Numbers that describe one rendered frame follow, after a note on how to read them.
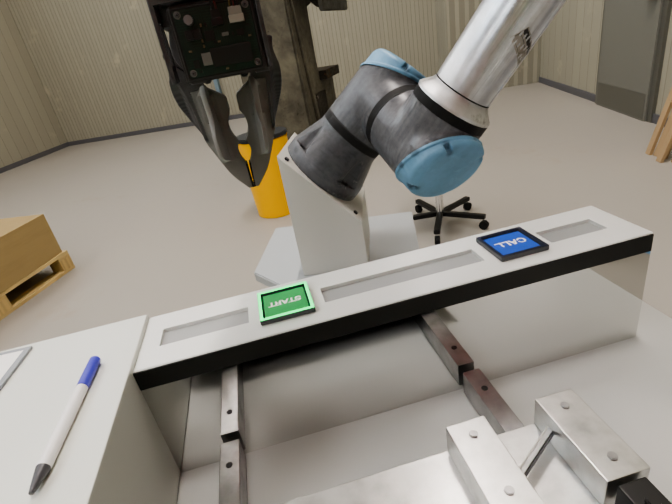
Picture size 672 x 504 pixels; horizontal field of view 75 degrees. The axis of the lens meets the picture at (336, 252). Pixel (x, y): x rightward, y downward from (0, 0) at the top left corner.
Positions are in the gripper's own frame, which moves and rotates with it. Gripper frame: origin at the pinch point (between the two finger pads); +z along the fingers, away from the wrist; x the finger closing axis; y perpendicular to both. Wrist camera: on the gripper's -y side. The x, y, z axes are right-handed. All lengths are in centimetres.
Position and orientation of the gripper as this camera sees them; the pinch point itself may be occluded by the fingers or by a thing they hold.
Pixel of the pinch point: (250, 170)
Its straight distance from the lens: 42.0
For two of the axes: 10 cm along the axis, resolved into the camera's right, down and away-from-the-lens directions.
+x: 9.6, -2.4, 1.2
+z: 1.6, 8.8, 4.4
